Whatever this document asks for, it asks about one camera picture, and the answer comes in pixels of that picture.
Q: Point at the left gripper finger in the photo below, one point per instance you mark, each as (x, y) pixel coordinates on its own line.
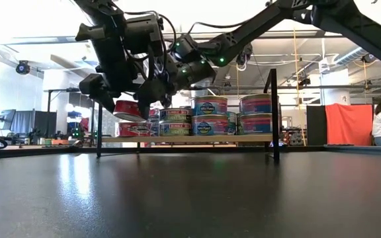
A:
(96, 91)
(149, 96)

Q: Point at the silver-lid red can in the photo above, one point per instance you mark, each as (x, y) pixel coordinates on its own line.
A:
(134, 129)
(127, 110)

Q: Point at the silver-lid seafood can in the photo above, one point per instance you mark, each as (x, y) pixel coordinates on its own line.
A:
(155, 129)
(175, 129)
(175, 115)

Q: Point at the gold-lid blue can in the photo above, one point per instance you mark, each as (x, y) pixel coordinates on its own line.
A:
(210, 105)
(256, 124)
(256, 104)

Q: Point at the gold-lid seafood can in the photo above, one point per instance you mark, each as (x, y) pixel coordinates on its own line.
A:
(210, 125)

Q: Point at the wooden shelf with black frame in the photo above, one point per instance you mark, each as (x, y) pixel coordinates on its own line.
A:
(194, 139)

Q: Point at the silver-lid green can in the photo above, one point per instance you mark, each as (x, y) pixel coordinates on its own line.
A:
(231, 124)

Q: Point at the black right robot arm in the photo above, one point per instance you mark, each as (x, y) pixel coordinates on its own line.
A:
(276, 20)

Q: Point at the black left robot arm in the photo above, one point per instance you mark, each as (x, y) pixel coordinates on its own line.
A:
(101, 10)

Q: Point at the black hanging ceiling device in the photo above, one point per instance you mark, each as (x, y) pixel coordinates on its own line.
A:
(245, 54)

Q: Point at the dark computer monitor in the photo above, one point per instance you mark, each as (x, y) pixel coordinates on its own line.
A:
(45, 120)

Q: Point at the black panel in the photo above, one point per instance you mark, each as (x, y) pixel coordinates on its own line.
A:
(316, 124)

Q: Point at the orange cloth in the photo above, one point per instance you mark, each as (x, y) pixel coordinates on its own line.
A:
(349, 124)

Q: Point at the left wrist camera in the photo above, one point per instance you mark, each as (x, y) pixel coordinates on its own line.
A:
(144, 33)

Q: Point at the black ceiling camera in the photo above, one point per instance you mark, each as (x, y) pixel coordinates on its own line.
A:
(369, 57)
(22, 67)

